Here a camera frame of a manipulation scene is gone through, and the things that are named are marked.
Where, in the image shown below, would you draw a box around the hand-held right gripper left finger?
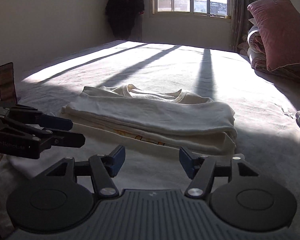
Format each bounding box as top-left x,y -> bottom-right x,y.
39,144 -> 126,197

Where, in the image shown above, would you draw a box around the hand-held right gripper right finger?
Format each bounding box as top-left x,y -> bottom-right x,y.
179,146 -> 260,198

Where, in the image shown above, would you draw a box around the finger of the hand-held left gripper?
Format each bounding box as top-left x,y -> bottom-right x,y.
9,106 -> 73,132
0,116 -> 86,150

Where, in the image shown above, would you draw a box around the cream printed sweatshirt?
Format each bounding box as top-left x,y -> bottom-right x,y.
61,84 -> 238,155

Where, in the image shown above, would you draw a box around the dark hanging clothes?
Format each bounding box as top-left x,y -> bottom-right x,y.
105,0 -> 145,39

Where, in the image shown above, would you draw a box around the folded quilt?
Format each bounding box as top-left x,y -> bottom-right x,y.
240,25 -> 300,85

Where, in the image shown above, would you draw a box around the pink pillow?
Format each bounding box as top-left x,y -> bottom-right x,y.
247,0 -> 300,72

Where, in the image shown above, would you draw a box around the floral curtain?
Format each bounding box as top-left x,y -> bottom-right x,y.
226,0 -> 267,53

